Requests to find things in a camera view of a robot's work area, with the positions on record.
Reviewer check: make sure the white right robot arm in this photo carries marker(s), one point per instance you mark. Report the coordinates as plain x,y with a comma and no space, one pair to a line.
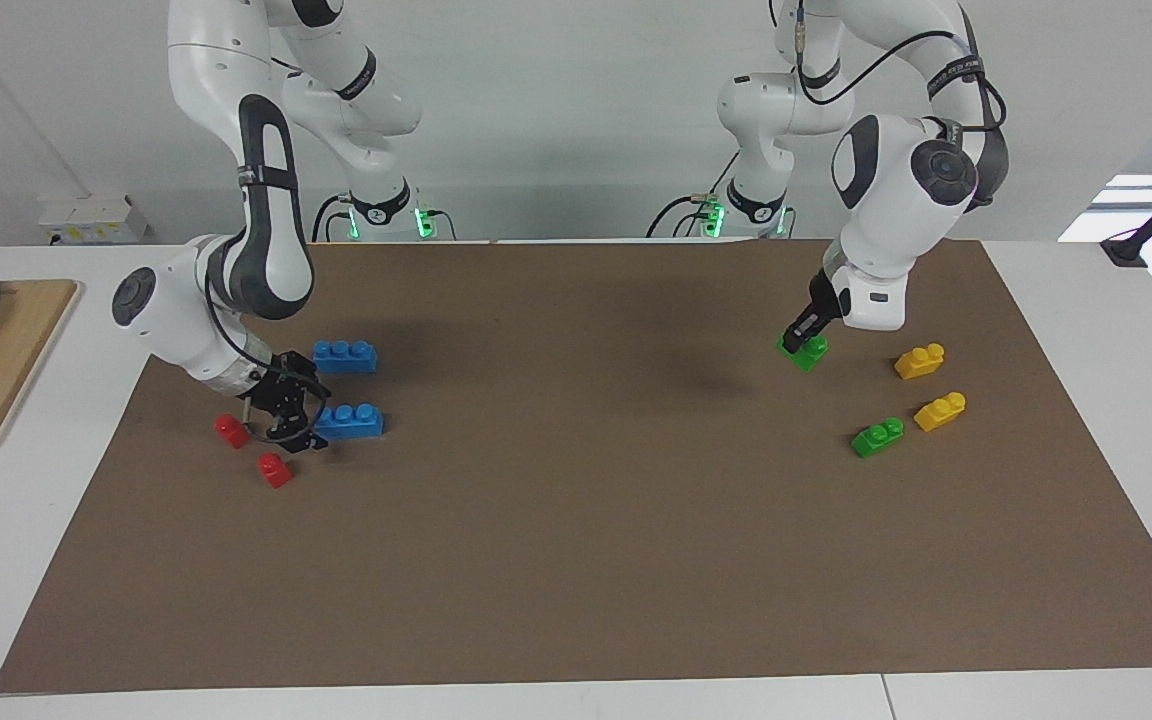
266,230

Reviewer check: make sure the yellow two-stud brick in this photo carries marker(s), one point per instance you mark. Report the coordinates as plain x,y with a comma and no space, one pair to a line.
936,414
916,365

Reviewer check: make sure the green two-stud brick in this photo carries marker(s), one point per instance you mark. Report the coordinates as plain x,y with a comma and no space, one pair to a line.
809,358
874,441

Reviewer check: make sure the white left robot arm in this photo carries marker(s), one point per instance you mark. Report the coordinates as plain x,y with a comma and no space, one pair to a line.
896,200

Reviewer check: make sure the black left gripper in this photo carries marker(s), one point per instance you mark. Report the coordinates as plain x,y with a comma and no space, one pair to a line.
829,295

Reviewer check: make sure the blue three-stud brick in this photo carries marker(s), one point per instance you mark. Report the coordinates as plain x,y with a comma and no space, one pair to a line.
356,426
346,360

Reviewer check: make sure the red one-stud brick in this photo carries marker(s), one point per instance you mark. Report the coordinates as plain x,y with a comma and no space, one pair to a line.
276,472
232,433

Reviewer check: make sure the brown table mat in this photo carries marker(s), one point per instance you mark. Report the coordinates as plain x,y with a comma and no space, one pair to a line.
576,550

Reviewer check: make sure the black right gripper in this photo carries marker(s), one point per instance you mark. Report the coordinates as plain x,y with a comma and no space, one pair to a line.
279,395

